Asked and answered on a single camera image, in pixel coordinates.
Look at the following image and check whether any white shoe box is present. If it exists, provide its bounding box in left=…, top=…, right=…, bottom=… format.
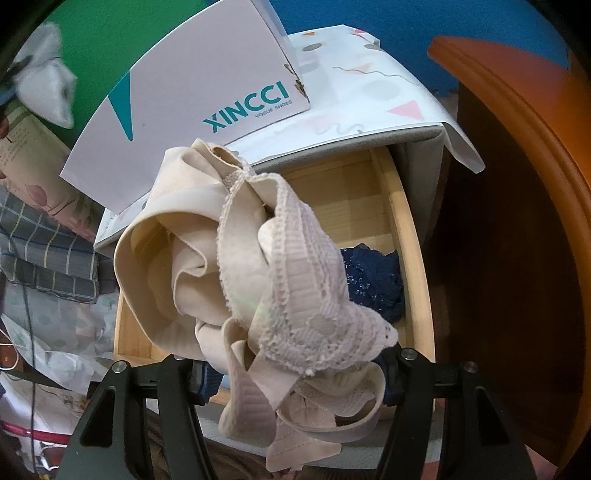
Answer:
left=60, top=0, right=311, bottom=214

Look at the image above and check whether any blue foam mat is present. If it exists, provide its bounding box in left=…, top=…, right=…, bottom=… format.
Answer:
left=268, top=0, right=573, bottom=99

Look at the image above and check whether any white patterned cover cloth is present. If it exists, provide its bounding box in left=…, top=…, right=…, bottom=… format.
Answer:
left=95, top=25, right=485, bottom=252

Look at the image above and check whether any red plastic bar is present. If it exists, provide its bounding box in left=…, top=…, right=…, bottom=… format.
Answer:
left=0, top=420, right=52, bottom=445

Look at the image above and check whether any black cable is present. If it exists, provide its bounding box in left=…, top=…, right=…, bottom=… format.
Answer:
left=24, top=284, right=40, bottom=437

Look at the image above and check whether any light wooden drawer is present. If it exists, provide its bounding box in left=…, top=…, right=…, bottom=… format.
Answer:
left=113, top=145, right=437, bottom=416

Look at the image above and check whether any green foam mat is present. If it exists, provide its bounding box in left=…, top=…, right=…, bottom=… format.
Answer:
left=39, top=0, right=208, bottom=153

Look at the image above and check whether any orange-brown wooden furniture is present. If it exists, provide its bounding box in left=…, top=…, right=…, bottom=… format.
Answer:
left=427, top=36, right=591, bottom=480

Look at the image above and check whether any floral print pillow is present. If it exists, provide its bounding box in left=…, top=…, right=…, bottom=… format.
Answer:
left=0, top=99, right=105, bottom=241

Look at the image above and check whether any beige lace underwear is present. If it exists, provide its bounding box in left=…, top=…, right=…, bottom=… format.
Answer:
left=113, top=138, right=400, bottom=472

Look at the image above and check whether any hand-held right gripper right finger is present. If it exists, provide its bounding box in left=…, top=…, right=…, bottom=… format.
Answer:
left=376, top=347, right=541, bottom=480

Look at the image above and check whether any navy blue lace underwear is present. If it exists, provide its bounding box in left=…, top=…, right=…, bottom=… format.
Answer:
left=339, top=244, right=406, bottom=324

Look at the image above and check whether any grey plaid cloth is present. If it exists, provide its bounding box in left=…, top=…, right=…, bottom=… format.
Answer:
left=0, top=189, right=116, bottom=303

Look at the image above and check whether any pale patterned sheet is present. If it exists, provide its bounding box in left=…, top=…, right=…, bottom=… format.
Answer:
left=0, top=286, right=122, bottom=393

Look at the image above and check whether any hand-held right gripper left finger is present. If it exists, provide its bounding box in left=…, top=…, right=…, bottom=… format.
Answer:
left=55, top=355, right=222, bottom=480

